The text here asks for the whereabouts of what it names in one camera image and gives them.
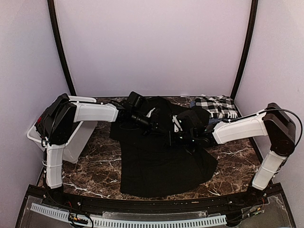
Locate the left black frame post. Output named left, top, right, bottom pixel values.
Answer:
left=47, top=0, right=76, bottom=96

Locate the white plastic bin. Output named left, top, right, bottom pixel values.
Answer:
left=27, top=95, right=97, bottom=163

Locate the black frame post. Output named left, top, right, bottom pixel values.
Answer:
left=47, top=0, right=76, bottom=96
left=230, top=0, right=259, bottom=100

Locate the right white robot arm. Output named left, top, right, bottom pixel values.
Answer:
left=167, top=103, right=304, bottom=206

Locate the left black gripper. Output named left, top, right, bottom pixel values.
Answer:
left=130, top=110, right=167, bottom=137

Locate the black white plaid shirt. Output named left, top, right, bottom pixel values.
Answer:
left=192, top=95, right=238, bottom=119

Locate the right black frame post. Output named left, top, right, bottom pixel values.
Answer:
left=230, top=0, right=259, bottom=100

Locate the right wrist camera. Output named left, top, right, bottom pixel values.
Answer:
left=172, top=115, right=183, bottom=133

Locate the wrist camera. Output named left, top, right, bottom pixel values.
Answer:
left=172, top=115, right=183, bottom=133
left=146, top=107, right=159, bottom=118

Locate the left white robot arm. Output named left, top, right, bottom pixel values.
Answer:
left=35, top=92, right=163, bottom=207

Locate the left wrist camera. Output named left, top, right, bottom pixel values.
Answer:
left=146, top=107, right=159, bottom=118

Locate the black long sleeve shirt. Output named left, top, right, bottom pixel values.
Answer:
left=110, top=96, right=218, bottom=198

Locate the black curved table rail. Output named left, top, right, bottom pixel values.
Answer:
left=26, top=185, right=271, bottom=216

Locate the blue checked folded shirt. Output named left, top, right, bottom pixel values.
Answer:
left=190, top=101, right=223, bottom=124

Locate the white slotted cable duct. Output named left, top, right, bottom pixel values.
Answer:
left=30, top=203, right=227, bottom=228

